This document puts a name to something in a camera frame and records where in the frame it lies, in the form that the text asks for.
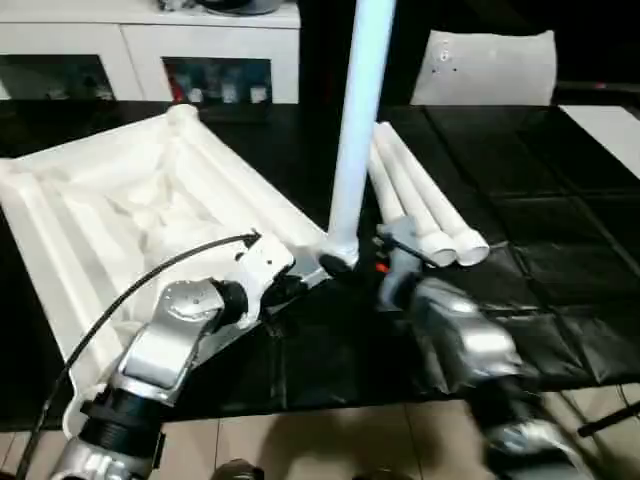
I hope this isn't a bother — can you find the black robot foot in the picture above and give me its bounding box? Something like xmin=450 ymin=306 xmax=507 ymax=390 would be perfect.
xmin=210 ymin=458 xmax=263 ymax=480

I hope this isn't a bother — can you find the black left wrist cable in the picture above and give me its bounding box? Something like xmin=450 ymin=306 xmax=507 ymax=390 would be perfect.
xmin=15 ymin=233 xmax=263 ymax=480

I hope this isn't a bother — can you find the grey bag on cabinet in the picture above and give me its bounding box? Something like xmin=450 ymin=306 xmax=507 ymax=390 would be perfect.
xmin=155 ymin=0 xmax=291 ymax=17

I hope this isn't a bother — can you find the white plastic bag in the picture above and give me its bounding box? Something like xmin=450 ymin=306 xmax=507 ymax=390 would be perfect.
xmin=410 ymin=30 xmax=557 ymax=107

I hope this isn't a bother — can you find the black work mat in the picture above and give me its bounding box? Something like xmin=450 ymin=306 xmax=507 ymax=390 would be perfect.
xmin=0 ymin=100 xmax=640 ymax=421

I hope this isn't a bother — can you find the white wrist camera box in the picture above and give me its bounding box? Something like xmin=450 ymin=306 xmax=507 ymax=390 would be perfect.
xmin=375 ymin=215 xmax=423 ymax=301
xmin=233 ymin=235 xmax=297 ymax=306

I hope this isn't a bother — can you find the white plastic table top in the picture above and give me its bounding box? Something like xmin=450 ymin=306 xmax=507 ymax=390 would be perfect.
xmin=0 ymin=103 xmax=336 ymax=441

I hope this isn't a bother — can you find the white cabinet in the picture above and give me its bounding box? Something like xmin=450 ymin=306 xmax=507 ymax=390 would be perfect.
xmin=0 ymin=0 xmax=301 ymax=107

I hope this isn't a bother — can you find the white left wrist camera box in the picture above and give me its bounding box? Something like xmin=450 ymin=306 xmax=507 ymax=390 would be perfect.
xmin=233 ymin=235 xmax=297 ymax=306

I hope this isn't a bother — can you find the white plastic table leg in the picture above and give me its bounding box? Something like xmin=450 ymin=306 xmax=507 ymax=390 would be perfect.
xmin=385 ymin=122 xmax=491 ymax=265
xmin=374 ymin=125 xmax=459 ymax=267
xmin=325 ymin=0 xmax=398 ymax=269
xmin=366 ymin=140 xmax=409 ymax=241

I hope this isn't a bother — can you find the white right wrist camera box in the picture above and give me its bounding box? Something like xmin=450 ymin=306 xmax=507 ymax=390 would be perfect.
xmin=375 ymin=215 xmax=423 ymax=301

